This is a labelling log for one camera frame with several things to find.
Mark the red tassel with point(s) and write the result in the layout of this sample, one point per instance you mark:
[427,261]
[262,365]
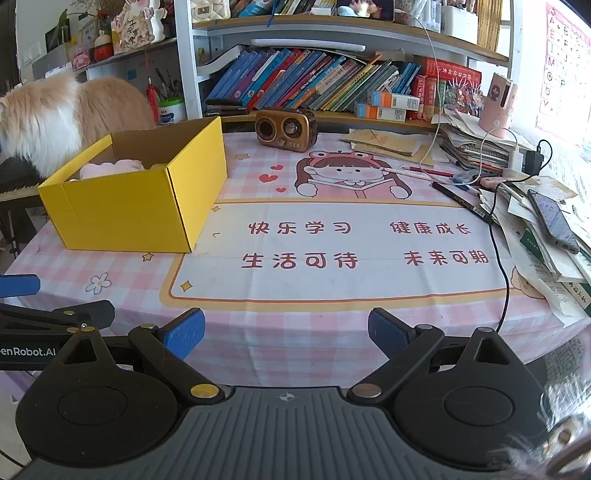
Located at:
[153,94]

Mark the black stapler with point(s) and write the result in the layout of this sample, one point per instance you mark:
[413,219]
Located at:
[226,107]

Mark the white pink figurine ornament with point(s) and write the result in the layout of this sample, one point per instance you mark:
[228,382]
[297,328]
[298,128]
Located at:
[138,27]

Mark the black power adapter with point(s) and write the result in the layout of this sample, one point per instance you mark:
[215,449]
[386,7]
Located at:
[535,162]

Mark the white quilted handbag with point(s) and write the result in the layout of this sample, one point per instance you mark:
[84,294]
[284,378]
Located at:
[210,8]

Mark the green plant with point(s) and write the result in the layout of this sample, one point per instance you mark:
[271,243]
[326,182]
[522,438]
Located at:
[64,27]

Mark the white green pen cup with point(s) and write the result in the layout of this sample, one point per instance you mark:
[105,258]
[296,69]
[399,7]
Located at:
[171,113]

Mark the black pen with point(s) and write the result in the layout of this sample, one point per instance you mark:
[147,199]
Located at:
[461,201]

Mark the small pink eraser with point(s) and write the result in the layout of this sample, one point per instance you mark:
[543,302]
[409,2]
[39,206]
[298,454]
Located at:
[488,183]

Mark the bunch of pens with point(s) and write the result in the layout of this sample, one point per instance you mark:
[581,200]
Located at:
[168,85]

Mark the pile of papers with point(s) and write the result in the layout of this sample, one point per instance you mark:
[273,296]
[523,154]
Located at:
[531,277]

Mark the wall poster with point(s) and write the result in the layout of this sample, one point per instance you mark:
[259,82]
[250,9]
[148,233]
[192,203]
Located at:
[561,69]

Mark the row of blue books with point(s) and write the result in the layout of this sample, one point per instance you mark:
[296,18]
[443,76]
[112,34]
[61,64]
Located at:
[300,81]

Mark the small blue clip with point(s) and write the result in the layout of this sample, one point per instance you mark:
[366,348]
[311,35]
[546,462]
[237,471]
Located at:
[462,180]

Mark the row of colourful books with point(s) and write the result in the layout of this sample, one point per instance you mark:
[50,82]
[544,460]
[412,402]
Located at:
[295,5]

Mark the brown retro radio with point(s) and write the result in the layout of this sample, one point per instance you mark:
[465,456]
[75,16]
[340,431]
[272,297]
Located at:
[284,129]

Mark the white pen holder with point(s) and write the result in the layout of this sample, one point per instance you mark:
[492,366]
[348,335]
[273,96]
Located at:
[459,23]

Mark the thick red dictionary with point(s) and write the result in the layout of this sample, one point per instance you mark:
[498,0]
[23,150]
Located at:
[452,70]

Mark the clear pen cup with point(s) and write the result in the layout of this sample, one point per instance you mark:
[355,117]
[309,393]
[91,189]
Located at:
[425,16]

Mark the smartphone showing video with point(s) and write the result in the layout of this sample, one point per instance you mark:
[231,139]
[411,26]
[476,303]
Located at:
[364,9]

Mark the yellow cardboard box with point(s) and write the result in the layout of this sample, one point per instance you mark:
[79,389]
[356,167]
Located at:
[129,212]

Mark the red white doll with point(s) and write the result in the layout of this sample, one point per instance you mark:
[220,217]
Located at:
[104,50]

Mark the brown paper envelopes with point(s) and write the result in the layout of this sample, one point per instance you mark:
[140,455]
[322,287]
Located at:
[388,143]

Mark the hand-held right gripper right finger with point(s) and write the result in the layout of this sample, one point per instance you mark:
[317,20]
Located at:
[388,330]

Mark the pink checked printed tablecloth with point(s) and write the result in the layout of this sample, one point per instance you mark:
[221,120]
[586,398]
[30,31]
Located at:
[323,295]

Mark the pink plush toy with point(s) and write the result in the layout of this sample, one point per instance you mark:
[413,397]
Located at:
[111,170]

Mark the row of yellow books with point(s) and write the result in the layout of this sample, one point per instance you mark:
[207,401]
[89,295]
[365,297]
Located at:
[489,23]

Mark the dark smartphone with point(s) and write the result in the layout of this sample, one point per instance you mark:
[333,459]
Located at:
[551,221]

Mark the white light bar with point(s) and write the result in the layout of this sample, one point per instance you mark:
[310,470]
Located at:
[309,45]

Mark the orange blue white box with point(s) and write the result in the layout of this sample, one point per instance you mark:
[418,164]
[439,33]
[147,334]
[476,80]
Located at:
[381,112]
[397,100]

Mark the black piano keyboard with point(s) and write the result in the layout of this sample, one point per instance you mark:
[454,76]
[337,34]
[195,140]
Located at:
[18,184]

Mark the black photo frame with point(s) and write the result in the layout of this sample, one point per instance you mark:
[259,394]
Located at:
[55,37]

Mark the row of acrylic charms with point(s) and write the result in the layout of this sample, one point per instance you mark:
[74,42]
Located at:
[463,94]

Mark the fluffy orange white cat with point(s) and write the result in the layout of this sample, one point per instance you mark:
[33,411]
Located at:
[51,120]

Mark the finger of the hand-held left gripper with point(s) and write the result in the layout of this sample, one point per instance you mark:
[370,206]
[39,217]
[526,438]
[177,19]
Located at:
[92,314]
[18,286]

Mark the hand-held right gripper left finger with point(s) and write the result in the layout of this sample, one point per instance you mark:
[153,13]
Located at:
[184,332]

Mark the red white pen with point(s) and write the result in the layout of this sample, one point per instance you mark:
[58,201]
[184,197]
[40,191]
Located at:
[425,171]

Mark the white power adapter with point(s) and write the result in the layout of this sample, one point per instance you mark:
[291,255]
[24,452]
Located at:
[515,160]

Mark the white bookshelf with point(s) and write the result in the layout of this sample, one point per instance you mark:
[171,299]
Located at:
[187,60]

